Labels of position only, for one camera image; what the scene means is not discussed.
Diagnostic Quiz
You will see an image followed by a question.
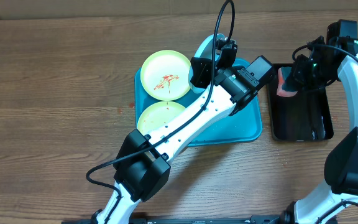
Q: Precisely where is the yellow plate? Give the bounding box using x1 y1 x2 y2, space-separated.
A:
137 101 185 135

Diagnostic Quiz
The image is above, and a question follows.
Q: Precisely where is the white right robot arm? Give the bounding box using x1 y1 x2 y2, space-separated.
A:
278 36 358 223

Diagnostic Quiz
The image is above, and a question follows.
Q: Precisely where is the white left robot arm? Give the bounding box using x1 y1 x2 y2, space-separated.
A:
91 39 272 223

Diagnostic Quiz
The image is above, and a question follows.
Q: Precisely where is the black water tray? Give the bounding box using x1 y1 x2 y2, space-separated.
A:
267 77 334 141

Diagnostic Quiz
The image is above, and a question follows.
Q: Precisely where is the teal plastic tray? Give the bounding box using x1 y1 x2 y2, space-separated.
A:
134 70 263 147

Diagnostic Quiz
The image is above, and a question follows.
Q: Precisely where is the yellow plate far ketchup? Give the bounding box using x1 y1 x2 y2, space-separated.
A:
140 50 191 101

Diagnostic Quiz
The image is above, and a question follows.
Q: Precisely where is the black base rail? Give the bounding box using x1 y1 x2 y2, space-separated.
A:
61 214 338 224

